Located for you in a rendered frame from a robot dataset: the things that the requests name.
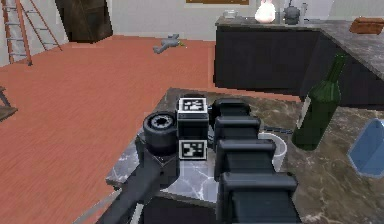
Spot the grey object on floor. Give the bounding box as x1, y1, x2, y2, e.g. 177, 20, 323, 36
152, 33, 183, 55

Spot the clear glass bowl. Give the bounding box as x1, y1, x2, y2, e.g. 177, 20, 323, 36
222, 8, 239, 20

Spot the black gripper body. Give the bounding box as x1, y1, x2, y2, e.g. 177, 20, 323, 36
95, 111, 181, 224

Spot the black kitchen counter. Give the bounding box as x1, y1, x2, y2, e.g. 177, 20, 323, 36
213, 15, 384, 112

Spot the white cup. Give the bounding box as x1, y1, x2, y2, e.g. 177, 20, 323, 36
258, 132, 288, 173

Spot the green glass wine bottle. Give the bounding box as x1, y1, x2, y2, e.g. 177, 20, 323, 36
291, 53, 348, 152

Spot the brown framed picture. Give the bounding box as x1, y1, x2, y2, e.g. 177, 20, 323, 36
185, 0, 250, 6

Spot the orange ladder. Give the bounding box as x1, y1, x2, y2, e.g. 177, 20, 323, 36
1, 0, 64, 67

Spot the dark brown cupboard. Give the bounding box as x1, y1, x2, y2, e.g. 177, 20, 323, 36
54, 0, 114, 45

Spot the clear glass bottle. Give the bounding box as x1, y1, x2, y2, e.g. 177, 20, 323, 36
299, 2, 310, 24

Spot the brown bread loaf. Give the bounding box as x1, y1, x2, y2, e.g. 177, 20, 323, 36
348, 16, 384, 36

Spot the dark grey kettle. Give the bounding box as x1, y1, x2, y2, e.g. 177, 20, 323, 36
283, 3, 301, 26

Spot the blue plastic container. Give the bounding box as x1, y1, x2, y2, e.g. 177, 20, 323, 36
346, 118, 384, 180

